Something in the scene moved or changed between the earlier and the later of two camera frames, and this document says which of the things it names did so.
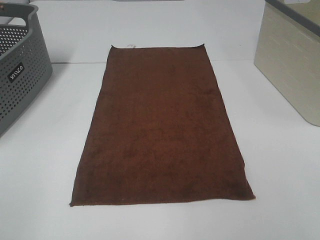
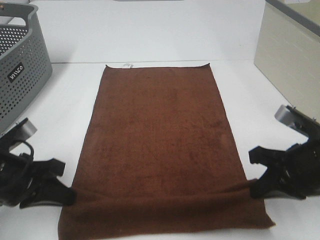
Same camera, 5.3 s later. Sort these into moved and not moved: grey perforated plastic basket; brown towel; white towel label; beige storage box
Moved: brown towel; white towel label
Not moved: grey perforated plastic basket; beige storage box
